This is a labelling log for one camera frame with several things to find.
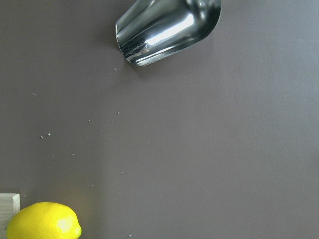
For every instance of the wooden cutting board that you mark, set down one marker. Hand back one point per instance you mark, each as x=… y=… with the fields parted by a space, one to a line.
x=9 y=206

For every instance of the metal scoop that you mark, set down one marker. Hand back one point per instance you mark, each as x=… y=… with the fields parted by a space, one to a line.
x=151 y=30

